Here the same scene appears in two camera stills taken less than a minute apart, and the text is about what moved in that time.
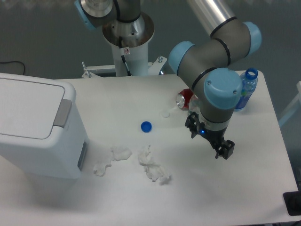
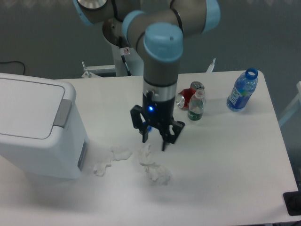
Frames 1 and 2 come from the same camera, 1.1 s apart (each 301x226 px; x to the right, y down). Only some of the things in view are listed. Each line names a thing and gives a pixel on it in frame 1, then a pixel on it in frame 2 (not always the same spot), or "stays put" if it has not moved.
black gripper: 224,149 → 159,114
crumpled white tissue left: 117,153 stays put
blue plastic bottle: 249,84 stays put
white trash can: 42,132 stays put
